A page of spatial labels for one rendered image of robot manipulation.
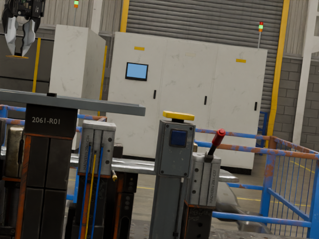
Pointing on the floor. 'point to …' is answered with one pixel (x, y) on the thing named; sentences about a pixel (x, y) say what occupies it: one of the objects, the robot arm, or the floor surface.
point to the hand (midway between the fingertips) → (17, 50)
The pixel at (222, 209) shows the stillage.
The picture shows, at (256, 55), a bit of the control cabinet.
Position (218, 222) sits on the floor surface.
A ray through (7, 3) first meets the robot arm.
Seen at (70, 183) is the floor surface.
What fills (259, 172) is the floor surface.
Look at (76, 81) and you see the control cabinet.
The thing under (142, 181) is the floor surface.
